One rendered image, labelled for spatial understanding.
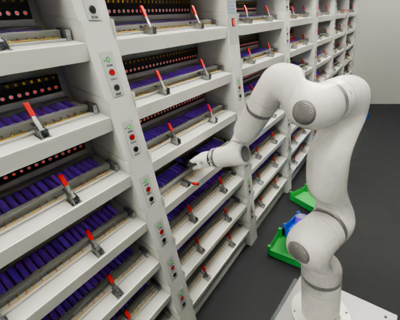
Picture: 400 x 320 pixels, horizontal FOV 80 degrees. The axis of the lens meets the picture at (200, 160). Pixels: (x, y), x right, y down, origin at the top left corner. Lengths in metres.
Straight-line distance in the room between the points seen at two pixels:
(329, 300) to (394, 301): 0.78
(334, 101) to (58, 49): 0.64
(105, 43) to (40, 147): 0.33
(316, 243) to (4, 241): 0.77
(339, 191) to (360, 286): 1.04
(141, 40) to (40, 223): 0.60
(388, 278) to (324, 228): 1.05
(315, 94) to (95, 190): 0.64
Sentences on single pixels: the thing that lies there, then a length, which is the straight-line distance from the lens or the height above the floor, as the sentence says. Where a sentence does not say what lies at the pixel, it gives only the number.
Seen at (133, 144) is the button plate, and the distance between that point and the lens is 0.82.
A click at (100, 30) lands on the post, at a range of 0.79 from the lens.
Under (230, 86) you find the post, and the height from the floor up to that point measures 1.09.
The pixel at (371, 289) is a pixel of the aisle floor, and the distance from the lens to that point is 1.70.
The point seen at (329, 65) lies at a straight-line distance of 3.27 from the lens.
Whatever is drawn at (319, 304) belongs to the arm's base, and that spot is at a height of 0.50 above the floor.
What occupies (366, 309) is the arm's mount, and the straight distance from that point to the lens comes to 1.15.
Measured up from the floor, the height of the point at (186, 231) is 0.56.
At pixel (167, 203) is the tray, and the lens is 0.99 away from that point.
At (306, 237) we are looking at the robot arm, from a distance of 0.73.
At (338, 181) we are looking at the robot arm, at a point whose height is 0.94.
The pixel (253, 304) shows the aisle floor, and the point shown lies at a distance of 1.55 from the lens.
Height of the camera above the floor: 1.29
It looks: 25 degrees down
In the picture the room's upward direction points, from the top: 11 degrees counter-clockwise
